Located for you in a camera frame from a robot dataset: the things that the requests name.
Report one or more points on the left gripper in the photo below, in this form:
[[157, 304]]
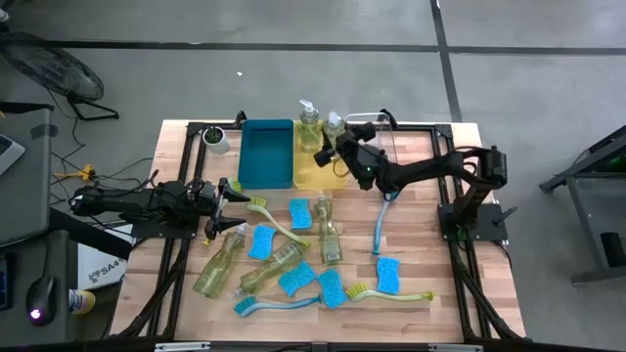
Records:
[[203, 203]]

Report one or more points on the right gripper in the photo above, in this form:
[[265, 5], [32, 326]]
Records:
[[364, 151]]

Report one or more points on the clear dish soap bottle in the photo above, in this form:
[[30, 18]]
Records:
[[330, 239], [271, 269], [217, 269], [333, 124], [309, 129]]

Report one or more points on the blue cellulose sponge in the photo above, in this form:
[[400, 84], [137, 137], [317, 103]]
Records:
[[332, 289], [261, 242], [388, 276], [297, 279], [299, 215]]

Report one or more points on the blue dish brush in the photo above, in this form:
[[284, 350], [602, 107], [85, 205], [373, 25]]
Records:
[[380, 230], [274, 306]]

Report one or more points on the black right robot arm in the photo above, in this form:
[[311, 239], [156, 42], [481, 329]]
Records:
[[430, 168]]

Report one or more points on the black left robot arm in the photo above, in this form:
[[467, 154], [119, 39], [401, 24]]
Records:
[[127, 203]]

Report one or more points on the clear plastic bin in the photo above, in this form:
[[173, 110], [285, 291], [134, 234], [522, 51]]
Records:
[[390, 139]]

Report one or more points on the yellow plastic bin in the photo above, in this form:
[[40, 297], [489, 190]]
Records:
[[305, 173]]

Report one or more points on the white pot with plant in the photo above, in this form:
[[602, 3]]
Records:
[[217, 144]]

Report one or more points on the teal plastic bin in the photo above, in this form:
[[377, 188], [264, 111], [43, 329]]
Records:
[[266, 156]]

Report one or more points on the white cardboard box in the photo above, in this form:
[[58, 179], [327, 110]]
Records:
[[98, 274]]

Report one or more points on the white and yellow can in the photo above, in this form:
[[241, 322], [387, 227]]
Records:
[[84, 302]]

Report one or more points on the grey tape piece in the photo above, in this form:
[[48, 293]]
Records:
[[44, 131]]

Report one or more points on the black computer mouse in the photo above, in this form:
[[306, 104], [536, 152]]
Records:
[[41, 298]]

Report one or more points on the black floor fan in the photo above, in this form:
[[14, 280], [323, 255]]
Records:
[[54, 68]]

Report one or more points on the grey laptop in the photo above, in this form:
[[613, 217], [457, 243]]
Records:
[[7, 151]]

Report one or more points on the black bar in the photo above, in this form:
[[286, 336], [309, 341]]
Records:
[[24, 107]]

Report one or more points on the dark keyboard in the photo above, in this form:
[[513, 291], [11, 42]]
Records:
[[4, 283]]

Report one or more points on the dark grey desk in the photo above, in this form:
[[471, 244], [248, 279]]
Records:
[[19, 332]]

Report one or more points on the grey metal stand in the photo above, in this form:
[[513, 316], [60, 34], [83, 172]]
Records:
[[584, 225]]

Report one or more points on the black box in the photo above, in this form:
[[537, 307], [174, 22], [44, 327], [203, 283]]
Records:
[[613, 249]]

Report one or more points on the person's shoe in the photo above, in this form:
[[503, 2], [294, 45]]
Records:
[[3, 15]]

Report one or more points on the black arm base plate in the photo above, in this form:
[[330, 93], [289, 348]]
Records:
[[496, 233], [161, 233]]

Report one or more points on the black table rig frame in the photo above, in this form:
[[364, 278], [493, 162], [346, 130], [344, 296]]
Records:
[[444, 131]]

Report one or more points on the silver metal bracket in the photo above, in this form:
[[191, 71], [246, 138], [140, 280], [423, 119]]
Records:
[[455, 348], [181, 347]]

